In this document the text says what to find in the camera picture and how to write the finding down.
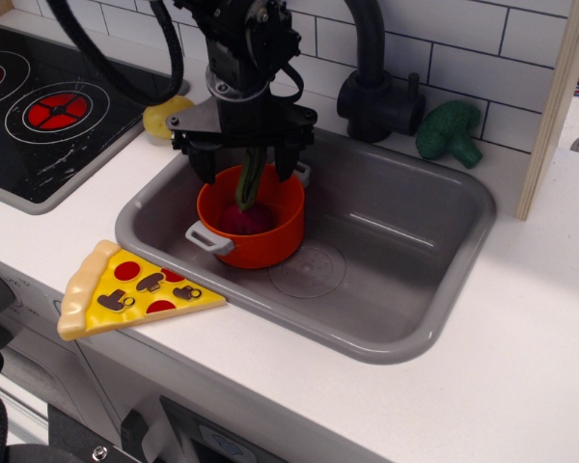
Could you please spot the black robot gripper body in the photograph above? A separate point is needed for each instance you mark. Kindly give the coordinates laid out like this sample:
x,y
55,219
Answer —
x,y
230,118

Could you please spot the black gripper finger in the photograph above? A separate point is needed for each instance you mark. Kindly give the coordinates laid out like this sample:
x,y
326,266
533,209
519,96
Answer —
x,y
286,156
202,158

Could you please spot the purple toy beet green stem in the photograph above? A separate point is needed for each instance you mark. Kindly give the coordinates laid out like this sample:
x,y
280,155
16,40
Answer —
x,y
246,216

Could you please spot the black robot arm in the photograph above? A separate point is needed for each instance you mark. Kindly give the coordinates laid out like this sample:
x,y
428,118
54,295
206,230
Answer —
x,y
249,43

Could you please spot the grey plastic toy sink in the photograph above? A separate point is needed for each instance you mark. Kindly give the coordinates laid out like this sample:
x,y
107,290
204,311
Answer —
x,y
389,241

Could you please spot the yellow toy potato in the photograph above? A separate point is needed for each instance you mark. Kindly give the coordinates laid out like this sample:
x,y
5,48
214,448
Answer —
x,y
155,116

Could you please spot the dark grey toy faucet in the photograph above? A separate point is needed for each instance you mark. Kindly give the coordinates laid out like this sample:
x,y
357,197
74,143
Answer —
x,y
372,104

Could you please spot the black toy stove top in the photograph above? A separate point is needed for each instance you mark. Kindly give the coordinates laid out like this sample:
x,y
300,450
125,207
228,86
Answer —
x,y
60,121

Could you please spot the toy pizza slice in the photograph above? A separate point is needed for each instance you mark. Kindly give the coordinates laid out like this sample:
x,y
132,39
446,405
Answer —
x,y
115,289

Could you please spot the green toy broccoli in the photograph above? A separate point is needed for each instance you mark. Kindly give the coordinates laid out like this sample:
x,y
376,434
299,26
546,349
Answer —
x,y
447,129

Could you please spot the light wooden side panel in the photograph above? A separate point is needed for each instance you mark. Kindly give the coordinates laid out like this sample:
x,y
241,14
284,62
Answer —
x,y
552,121

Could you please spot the orange toy pot grey handles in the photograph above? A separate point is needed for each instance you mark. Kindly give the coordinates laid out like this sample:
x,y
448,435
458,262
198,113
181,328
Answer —
x,y
266,234

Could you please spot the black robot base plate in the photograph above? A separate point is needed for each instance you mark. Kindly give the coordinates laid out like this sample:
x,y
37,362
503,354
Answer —
x,y
68,441

